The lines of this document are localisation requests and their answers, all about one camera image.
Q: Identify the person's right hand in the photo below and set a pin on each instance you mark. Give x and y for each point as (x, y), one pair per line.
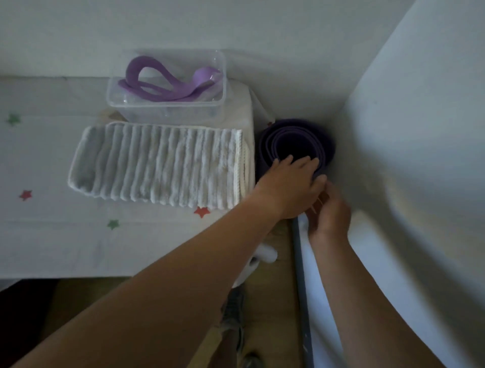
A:
(331, 220)

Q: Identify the person's left hand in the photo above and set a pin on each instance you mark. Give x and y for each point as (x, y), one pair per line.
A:
(288, 189)

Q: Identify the person's left thumb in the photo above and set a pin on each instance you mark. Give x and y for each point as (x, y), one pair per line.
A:
(321, 185)

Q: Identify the person's right fingers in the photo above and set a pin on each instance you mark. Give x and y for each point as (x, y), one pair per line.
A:
(320, 203)

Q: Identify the purple yoga mat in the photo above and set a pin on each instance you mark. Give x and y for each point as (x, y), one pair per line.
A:
(295, 140)

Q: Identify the person's left forearm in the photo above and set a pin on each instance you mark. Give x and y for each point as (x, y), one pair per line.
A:
(182, 284)

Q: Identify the person's right forearm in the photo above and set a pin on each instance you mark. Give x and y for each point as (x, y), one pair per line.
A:
(363, 311)

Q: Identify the white plastic object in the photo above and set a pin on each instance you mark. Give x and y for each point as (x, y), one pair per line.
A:
(261, 256)

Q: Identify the grey-blue skirting strip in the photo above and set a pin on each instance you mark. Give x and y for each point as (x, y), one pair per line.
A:
(303, 288)

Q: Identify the grey sports shoe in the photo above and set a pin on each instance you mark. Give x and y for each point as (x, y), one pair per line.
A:
(234, 311)

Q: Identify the white ribbed folded towel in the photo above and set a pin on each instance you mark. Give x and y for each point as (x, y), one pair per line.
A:
(163, 166)

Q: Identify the light purple resistance band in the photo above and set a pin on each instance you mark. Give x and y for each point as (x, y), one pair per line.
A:
(202, 77)

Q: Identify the clear plastic container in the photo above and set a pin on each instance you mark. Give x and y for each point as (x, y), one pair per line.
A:
(166, 108)

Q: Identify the dark purple resistance band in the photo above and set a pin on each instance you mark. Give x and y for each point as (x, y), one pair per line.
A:
(146, 81)

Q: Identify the white star-print tablecloth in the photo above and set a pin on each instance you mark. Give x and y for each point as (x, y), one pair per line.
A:
(45, 159)

